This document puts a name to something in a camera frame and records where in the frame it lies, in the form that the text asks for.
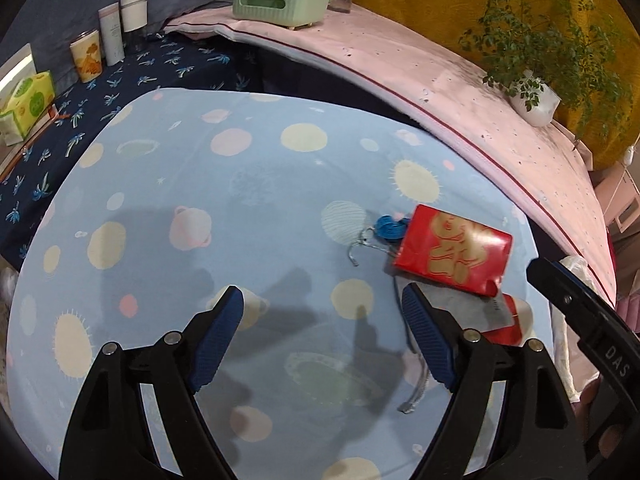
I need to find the pink bed quilt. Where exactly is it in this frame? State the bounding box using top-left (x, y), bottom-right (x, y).
top-left (164, 6), bottom-right (616, 302)

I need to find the red paper envelope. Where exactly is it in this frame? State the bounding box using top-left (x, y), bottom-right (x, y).
top-left (483, 295), bottom-right (535, 347)

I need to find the navy patterned cloth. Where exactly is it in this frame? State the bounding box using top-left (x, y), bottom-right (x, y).
top-left (1, 34), bottom-right (258, 269)

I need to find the yellow floral tin can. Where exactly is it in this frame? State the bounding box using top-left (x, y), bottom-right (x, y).
top-left (70, 29), bottom-right (102, 84)

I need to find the mustard yellow backdrop cloth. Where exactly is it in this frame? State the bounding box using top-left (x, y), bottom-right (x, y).
top-left (351, 0), bottom-right (640, 172)

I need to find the blue polka dot tablecloth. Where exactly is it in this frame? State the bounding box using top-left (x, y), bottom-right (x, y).
top-left (8, 89), bottom-right (551, 479)

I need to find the red gold lucky envelope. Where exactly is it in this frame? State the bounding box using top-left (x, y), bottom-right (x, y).
top-left (393, 205), bottom-right (513, 297)

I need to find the green potted plant white pot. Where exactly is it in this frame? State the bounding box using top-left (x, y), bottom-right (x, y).
top-left (459, 0), bottom-right (634, 134)

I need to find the white cosmetic jar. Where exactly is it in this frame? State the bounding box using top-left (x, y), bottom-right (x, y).
top-left (119, 0), bottom-right (148, 32)

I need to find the mint green tissue box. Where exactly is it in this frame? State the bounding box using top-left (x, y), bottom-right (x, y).
top-left (232, 0), bottom-right (329, 28)

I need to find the white lined trash bin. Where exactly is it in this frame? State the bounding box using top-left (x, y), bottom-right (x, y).
top-left (551, 256), bottom-right (598, 403)

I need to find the white cosmetic tube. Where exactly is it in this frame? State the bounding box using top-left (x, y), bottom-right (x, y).
top-left (98, 2), bottom-right (125, 66)

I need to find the blue string knot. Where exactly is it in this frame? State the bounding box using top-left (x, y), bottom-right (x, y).
top-left (373, 214), bottom-right (410, 243)

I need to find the green yellow tissue box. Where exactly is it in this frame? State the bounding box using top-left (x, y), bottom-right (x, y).
top-left (0, 70), bottom-right (55, 146)

